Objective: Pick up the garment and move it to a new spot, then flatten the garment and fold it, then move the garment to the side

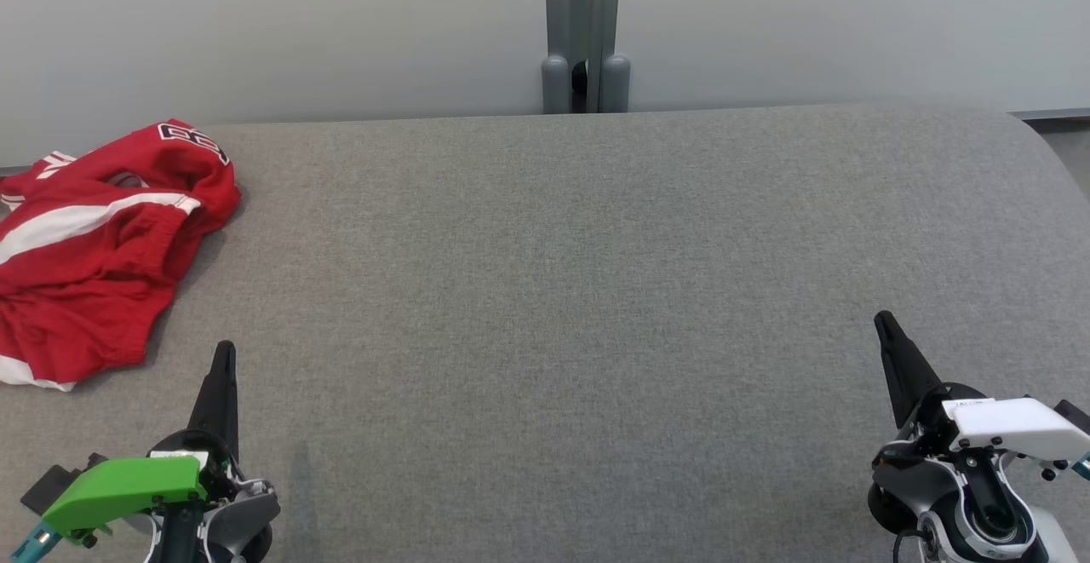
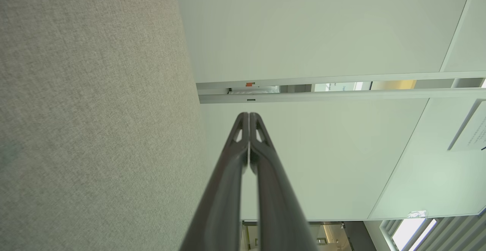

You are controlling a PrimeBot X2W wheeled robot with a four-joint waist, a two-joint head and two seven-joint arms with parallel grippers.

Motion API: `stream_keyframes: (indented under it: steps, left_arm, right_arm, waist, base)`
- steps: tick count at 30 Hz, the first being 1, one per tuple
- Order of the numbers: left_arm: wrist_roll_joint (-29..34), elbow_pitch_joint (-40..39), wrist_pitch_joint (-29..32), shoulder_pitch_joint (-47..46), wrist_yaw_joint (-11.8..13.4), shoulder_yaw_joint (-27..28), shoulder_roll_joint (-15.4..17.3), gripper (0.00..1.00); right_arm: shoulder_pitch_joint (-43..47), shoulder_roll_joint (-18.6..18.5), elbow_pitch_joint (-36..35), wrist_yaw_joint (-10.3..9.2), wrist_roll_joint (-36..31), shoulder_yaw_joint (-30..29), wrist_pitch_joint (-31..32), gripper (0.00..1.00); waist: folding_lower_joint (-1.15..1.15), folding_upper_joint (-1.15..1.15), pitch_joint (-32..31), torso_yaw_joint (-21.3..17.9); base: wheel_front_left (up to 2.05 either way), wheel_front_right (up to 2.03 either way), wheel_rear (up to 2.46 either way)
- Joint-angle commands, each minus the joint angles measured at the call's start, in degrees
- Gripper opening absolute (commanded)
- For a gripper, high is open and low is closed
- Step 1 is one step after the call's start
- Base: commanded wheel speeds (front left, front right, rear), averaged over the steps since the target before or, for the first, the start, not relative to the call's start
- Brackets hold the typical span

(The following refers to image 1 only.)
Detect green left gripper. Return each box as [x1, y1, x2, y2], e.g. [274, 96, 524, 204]
[43, 341, 244, 545]

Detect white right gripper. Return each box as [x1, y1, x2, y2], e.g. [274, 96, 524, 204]
[875, 311, 1090, 480]

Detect grey metal partition post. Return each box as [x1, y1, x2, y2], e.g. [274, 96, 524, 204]
[542, 0, 632, 114]

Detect teal plug left camera cable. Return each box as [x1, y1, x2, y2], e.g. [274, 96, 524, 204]
[9, 522, 62, 563]

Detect red jersey with black number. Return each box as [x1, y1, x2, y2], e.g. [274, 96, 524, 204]
[0, 118, 243, 232]

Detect red shorts with white stripe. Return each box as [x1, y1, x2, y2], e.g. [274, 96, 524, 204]
[0, 192, 205, 392]

